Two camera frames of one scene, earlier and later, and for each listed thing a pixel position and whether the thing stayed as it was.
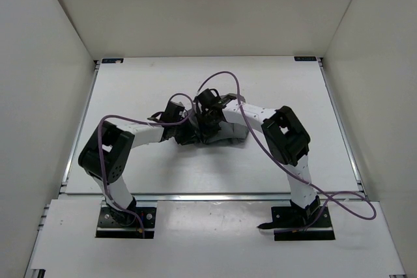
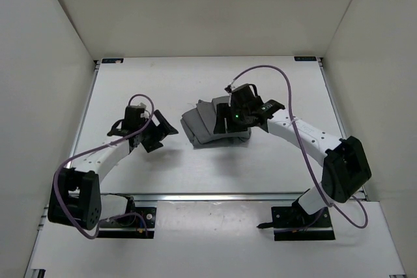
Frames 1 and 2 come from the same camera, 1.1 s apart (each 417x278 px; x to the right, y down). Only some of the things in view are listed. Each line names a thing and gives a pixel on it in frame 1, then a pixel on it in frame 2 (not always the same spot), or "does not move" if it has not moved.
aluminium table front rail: x=212 y=197 does not move
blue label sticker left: x=112 y=60 does not move
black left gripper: x=189 y=135 → x=161 y=131
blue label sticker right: x=305 y=58 does not move
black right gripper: x=206 y=134 → x=223 y=111
